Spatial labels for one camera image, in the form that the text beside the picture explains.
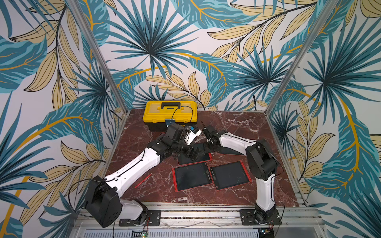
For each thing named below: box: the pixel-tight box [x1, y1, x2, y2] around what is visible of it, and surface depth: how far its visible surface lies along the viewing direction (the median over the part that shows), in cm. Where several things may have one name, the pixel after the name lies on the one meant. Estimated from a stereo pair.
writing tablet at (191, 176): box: [171, 161, 214, 192], surface depth 91 cm
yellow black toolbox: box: [142, 100, 198, 132], surface depth 98 cm
